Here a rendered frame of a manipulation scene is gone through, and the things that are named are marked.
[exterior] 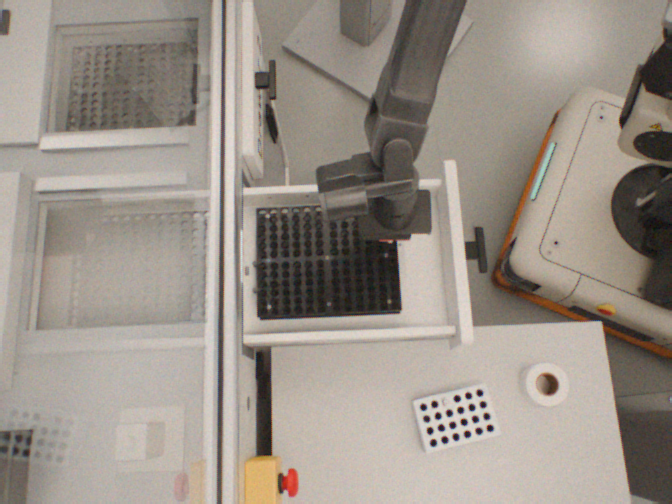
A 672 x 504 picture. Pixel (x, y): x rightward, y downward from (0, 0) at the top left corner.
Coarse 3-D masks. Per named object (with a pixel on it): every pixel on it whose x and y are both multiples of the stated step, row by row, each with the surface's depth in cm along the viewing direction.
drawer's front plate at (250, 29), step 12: (252, 12) 99; (252, 24) 99; (252, 36) 98; (252, 48) 97; (252, 60) 97; (252, 72) 96; (252, 84) 96; (252, 96) 95; (252, 108) 95; (252, 120) 94; (252, 132) 93; (252, 144) 93; (252, 156) 93; (252, 168) 98
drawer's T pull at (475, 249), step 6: (480, 228) 90; (480, 234) 90; (480, 240) 90; (468, 246) 89; (474, 246) 89; (480, 246) 89; (468, 252) 89; (474, 252) 89; (480, 252) 89; (468, 258) 89; (474, 258) 89; (480, 258) 89; (480, 264) 89; (486, 264) 89; (480, 270) 88; (486, 270) 88
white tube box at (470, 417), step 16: (480, 384) 95; (416, 400) 95; (432, 400) 95; (464, 400) 94; (480, 400) 94; (416, 416) 95; (432, 416) 94; (448, 416) 97; (464, 416) 94; (480, 416) 94; (432, 432) 95; (448, 432) 93; (464, 432) 96; (480, 432) 95; (496, 432) 93; (432, 448) 93
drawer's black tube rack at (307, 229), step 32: (256, 224) 92; (288, 224) 92; (320, 224) 96; (352, 224) 92; (288, 256) 91; (320, 256) 91; (352, 256) 91; (384, 256) 90; (288, 288) 89; (320, 288) 93; (352, 288) 89; (384, 288) 92
